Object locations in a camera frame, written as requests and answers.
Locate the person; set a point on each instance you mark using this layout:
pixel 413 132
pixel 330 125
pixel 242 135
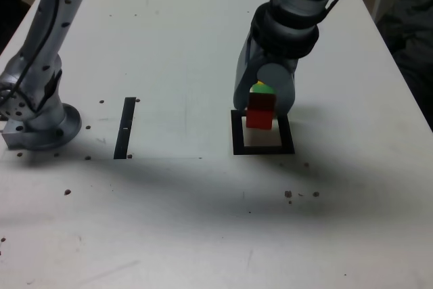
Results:
pixel 412 48

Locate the black tape strip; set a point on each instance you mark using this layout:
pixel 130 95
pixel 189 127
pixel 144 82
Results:
pixel 124 126

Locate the red cube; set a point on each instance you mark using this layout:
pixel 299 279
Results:
pixel 260 118

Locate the green cube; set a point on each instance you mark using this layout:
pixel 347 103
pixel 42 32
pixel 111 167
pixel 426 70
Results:
pixel 262 89

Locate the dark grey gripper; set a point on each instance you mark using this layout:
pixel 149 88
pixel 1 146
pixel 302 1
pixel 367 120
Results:
pixel 280 59

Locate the black tape square outline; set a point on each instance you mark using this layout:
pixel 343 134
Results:
pixel 237 133

